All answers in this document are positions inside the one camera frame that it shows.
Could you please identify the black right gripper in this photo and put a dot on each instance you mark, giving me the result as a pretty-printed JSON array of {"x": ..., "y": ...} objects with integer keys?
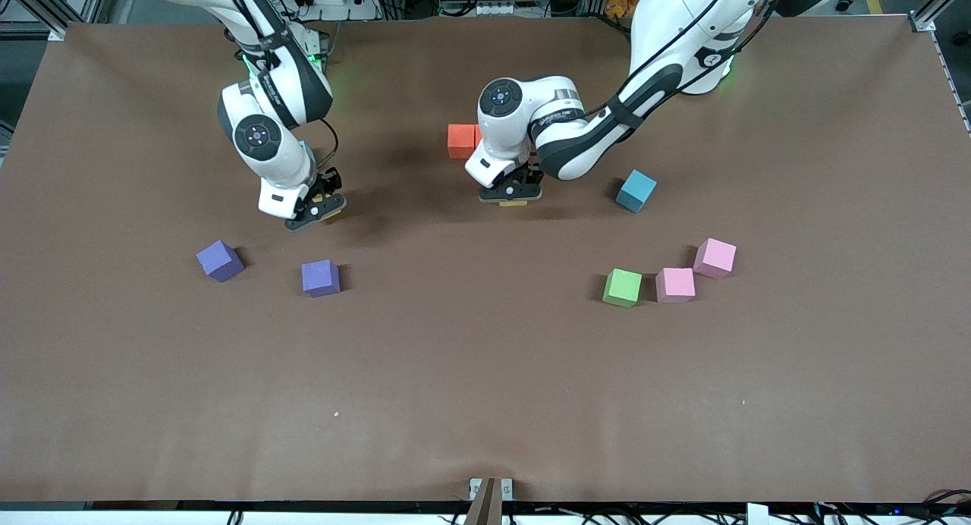
[{"x": 331, "y": 181}]

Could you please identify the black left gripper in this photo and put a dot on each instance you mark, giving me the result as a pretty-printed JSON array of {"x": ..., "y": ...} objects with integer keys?
[{"x": 532, "y": 177}]

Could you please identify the yellow foam cube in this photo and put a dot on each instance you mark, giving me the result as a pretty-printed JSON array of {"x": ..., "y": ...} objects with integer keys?
[
  {"x": 334, "y": 211},
  {"x": 513, "y": 204}
]

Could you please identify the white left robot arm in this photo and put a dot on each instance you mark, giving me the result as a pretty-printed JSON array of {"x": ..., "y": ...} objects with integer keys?
[{"x": 501, "y": 99}]

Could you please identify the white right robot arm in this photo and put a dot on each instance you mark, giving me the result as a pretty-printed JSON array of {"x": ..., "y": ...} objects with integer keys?
[{"x": 258, "y": 136}]

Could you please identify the purple foam cube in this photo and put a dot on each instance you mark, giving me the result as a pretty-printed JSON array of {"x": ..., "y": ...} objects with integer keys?
[
  {"x": 319, "y": 277},
  {"x": 218, "y": 259}
]

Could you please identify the green foam cube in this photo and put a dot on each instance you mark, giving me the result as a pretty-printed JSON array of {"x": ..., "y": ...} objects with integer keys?
[{"x": 622, "y": 286}]

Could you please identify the white power strip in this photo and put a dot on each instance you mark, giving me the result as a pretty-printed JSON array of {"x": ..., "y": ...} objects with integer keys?
[{"x": 360, "y": 11}]

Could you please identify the brown paper table cover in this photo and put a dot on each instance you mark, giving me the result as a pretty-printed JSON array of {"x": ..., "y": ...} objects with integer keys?
[{"x": 485, "y": 358}]

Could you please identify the pink foam cube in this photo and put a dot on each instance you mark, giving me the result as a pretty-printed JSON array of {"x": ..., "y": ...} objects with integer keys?
[
  {"x": 714, "y": 257},
  {"x": 675, "y": 284}
]

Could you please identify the orange snack bag pile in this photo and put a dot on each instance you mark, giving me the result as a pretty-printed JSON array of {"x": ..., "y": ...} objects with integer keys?
[{"x": 622, "y": 1}]

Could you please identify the brown flat stick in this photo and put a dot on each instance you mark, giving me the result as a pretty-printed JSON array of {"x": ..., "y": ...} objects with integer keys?
[{"x": 485, "y": 506}]

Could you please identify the small white box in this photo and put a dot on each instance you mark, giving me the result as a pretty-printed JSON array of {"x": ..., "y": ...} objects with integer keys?
[{"x": 757, "y": 514}]

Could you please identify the silver metal bracket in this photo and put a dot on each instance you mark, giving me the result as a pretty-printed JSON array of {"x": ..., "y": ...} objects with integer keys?
[{"x": 505, "y": 488}]

